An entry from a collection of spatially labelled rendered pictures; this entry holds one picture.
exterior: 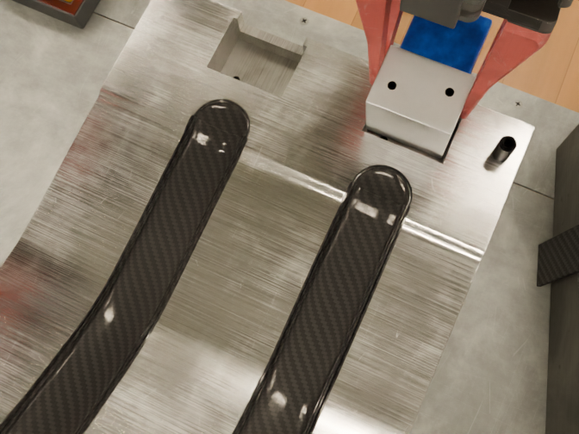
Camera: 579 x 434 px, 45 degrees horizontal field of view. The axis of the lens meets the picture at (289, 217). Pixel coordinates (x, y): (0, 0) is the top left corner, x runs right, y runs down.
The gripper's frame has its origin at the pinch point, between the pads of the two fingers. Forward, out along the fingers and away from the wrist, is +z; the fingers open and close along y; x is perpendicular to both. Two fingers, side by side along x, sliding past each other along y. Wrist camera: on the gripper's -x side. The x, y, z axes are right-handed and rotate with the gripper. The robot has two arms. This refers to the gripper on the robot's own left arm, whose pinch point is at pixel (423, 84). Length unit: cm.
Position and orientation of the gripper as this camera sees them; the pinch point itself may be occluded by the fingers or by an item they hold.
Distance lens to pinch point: 40.0
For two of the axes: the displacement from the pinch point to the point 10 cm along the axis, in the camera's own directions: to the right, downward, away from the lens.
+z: -1.6, 7.0, 7.0
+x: 3.9, -6.1, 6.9
